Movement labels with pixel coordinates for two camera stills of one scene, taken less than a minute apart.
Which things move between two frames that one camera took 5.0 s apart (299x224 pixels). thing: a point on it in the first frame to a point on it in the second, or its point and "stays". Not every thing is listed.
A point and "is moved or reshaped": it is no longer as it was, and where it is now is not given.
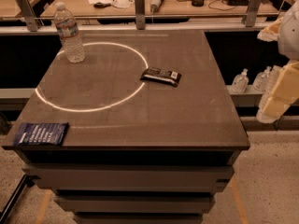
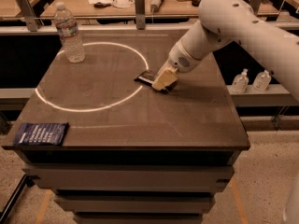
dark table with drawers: (153, 130) stays
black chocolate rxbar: (155, 74) is moved or reshaped
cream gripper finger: (283, 91) to (166, 77)
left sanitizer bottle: (240, 82) stays
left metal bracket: (26, 10) stays
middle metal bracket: (139, 8) stays
